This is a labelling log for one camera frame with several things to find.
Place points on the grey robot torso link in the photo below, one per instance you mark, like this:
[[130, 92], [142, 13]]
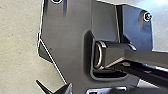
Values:
[[113, 53]]

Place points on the black bar on robot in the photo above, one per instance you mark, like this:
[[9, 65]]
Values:
[[143, 73]]

